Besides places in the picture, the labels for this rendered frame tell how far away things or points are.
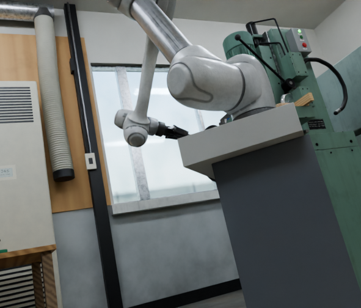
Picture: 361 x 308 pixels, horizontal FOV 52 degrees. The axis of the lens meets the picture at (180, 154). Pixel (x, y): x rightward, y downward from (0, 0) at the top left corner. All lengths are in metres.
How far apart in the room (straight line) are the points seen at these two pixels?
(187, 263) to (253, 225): 2.05
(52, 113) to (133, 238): 1.14
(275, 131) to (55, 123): 2.13
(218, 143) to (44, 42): 2.41
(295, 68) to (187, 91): 1.16
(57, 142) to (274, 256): 2.10
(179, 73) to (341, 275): 0.70
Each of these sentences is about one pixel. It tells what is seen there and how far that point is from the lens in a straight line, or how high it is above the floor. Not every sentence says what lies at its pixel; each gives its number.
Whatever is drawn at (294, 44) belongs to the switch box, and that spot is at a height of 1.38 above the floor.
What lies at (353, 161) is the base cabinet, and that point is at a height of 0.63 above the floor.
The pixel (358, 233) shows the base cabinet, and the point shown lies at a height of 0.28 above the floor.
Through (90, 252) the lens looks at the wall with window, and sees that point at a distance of 2.91.
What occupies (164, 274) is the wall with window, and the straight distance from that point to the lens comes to 3.04.
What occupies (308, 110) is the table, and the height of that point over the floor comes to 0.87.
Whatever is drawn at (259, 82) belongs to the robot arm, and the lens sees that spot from 1.26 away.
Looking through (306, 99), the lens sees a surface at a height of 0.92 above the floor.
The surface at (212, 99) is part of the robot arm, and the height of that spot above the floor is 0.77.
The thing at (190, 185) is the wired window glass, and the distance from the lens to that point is 3.33.
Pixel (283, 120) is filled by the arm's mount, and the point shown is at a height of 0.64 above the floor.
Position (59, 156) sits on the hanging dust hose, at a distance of 2.85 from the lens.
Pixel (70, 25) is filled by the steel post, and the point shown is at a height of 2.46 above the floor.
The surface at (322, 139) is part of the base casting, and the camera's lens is 2.01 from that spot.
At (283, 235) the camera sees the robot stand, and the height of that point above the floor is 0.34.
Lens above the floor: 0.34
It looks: 16 degrees up
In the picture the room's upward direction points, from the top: 13 degrees counter-clockwise
